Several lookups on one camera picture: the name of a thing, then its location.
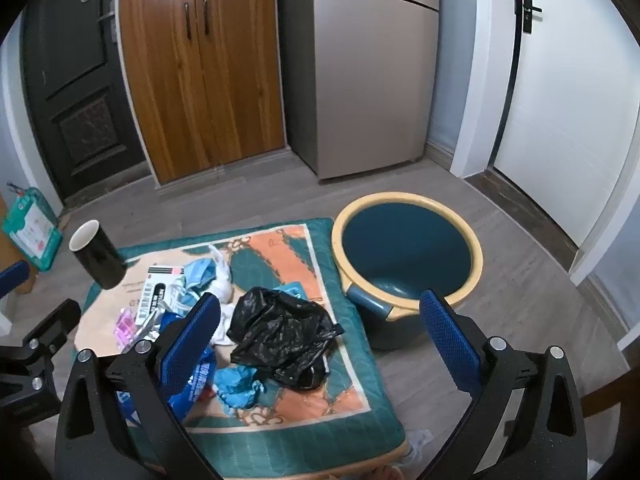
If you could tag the black plastic bag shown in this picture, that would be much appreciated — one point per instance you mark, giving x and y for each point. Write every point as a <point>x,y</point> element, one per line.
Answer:
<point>280,330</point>

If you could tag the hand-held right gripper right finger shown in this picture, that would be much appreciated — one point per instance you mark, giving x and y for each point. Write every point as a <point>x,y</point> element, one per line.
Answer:
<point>450,345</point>

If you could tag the blue glove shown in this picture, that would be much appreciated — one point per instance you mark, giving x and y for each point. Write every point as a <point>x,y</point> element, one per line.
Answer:
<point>237,385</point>

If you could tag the silver refrigerator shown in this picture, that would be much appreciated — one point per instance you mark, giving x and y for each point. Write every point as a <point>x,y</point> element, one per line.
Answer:
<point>370,85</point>

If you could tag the cardboard box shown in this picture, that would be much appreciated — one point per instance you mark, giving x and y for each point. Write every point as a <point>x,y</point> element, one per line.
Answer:
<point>5,245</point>

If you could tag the pink packet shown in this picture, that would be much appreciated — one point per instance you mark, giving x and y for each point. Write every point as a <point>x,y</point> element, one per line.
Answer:
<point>125,327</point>

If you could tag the black entrance door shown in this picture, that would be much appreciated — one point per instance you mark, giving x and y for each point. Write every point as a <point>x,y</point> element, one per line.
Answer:
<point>75,85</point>

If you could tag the brown wooden furniture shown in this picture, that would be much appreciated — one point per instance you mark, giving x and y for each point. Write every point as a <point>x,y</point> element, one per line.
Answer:
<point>607,390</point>

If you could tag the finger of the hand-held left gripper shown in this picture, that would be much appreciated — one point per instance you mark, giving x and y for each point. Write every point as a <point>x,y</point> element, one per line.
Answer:
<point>12,279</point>
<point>47,327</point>

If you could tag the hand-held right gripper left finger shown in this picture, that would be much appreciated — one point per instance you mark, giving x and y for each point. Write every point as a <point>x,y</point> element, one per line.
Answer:
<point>195,340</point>

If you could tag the white door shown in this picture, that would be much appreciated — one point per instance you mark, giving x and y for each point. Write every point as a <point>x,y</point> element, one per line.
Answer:
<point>560,110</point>

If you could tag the blue snack packet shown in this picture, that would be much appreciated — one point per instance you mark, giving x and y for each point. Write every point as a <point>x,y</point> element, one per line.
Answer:
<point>197,377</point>

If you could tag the blue basin with yellow rim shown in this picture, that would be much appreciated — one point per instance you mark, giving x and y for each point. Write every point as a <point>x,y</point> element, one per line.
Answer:
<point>400,250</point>

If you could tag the white plastic bag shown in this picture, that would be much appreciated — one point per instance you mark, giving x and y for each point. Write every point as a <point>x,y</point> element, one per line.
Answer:
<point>222,282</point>

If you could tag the wooden cabinet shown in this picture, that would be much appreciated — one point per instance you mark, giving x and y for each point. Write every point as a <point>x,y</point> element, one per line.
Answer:
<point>200,85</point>

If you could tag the small blue packet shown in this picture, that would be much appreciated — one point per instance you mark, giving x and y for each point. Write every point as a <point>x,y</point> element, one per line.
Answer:
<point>292,290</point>

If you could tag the printed teal and cream mat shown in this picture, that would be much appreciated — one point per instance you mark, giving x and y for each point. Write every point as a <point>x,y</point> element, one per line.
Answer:
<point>300,260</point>

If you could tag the white tissue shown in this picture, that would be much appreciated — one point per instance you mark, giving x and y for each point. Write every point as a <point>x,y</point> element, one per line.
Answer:
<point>226,317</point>

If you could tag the black mug with white inside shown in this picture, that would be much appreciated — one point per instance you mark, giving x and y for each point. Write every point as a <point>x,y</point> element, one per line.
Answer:
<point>100,260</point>

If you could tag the white box with black stripes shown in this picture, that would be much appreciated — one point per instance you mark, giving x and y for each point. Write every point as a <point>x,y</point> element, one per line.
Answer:
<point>155,292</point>

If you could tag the crumpled white paper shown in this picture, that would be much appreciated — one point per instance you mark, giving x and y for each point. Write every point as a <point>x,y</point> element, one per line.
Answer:
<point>420,442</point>

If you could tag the blue face mask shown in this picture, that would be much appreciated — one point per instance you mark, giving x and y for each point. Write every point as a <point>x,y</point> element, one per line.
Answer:
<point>200,272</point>

